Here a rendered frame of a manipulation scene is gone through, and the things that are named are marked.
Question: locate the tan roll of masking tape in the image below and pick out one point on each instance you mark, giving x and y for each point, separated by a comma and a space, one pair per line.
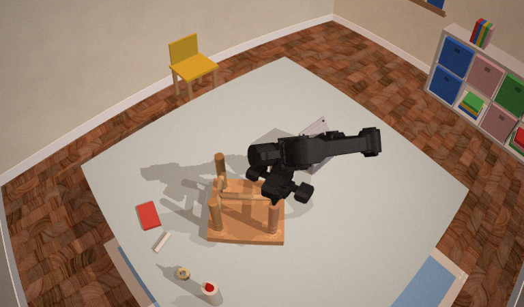
181, 270

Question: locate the red rectangular block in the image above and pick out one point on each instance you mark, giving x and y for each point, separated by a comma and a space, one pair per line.
148, 215

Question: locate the tan wooden stool legs with crossbar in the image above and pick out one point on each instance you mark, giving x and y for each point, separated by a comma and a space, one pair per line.
222, 184

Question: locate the orange-brown wooden stool seat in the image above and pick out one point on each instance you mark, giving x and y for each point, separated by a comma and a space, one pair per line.
246, 221

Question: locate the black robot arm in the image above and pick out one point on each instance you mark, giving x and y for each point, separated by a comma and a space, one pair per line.
306, 151

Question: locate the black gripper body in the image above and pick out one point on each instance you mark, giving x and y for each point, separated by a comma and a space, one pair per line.
304, 191

